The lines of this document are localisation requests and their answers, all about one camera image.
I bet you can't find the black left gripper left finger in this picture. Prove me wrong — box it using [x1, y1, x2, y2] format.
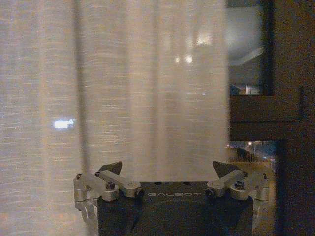
[73, 161, 145, 231]

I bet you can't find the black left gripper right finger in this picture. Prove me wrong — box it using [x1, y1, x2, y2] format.
[205, 161, 269, 232]

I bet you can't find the sheer white curtain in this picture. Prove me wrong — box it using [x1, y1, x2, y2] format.
[0, 0, 231, 236]

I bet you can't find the dark window frame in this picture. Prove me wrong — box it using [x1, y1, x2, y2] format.
[225, 0, 315, 236]

